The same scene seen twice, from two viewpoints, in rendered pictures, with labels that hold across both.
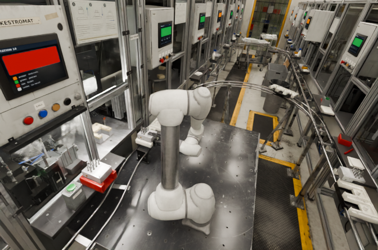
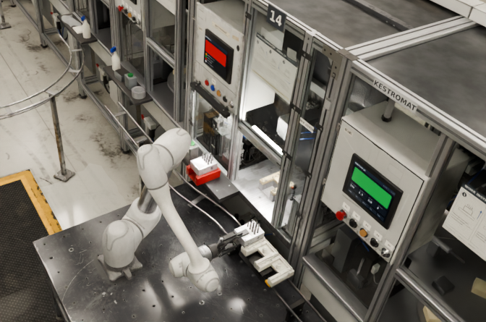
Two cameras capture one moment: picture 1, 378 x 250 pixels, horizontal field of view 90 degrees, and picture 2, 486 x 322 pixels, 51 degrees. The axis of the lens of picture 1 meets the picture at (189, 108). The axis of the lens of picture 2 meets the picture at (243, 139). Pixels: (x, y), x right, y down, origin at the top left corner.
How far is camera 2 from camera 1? 265 cm
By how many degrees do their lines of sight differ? 93
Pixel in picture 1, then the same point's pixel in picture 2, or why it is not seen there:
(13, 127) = (202, 77)
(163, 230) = not seen: hidden behind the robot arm
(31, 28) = (224, 37)
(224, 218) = (95, 281)
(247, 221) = (71, 301)
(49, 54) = (221, 57)
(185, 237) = not seen: hidden behind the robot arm
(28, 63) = (212, 52)
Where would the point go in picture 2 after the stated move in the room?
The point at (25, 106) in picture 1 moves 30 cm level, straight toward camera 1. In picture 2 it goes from (209, 74) to (152, 74)
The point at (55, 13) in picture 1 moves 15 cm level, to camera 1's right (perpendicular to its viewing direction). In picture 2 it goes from (238, 37) to (218, 48)
